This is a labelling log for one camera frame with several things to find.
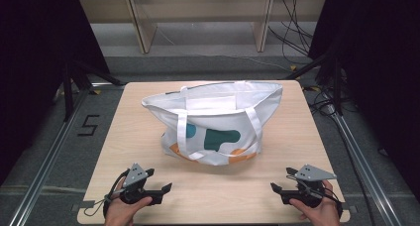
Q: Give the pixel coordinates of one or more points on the person's right hand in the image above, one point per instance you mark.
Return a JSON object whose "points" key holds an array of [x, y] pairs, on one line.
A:
{"points": [[322, 214]]}

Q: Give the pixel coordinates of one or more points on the black curtain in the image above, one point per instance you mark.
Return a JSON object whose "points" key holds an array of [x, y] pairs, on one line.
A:
{"points": [[379, 70], [36, 70]]}

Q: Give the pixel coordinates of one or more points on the person's left hand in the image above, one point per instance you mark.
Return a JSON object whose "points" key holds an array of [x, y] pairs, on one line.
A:
{"points": [[120, 212]]}

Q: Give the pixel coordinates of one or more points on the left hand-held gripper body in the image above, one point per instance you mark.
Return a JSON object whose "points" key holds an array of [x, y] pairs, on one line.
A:
{"points": [[136, 175]]}

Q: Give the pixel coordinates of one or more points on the white tote bag coloured shapes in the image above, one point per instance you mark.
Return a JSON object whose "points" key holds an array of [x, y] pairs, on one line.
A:
{"points": [[214, 103]]}

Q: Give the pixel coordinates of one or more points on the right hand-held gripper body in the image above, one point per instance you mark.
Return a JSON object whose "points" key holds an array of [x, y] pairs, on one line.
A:
{"points": [[310, 174]]}

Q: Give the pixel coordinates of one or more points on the black metal stand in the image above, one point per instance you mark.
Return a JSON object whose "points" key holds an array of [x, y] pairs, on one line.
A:
{"points": [[68, 93], [336, 87]]}

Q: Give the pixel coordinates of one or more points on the yellow tape piece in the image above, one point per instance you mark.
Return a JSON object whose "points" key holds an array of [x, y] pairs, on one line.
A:
{"points": [[96, 91], [293, 67]]}

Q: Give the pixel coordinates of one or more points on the light wooden desk frame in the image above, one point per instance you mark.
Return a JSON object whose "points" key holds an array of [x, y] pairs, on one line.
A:
{"points": [[145, 31]]}

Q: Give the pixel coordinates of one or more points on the metal floor rail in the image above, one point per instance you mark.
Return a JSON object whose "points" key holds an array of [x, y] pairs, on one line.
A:
{"points": [[363, 160], [46, 168]]}

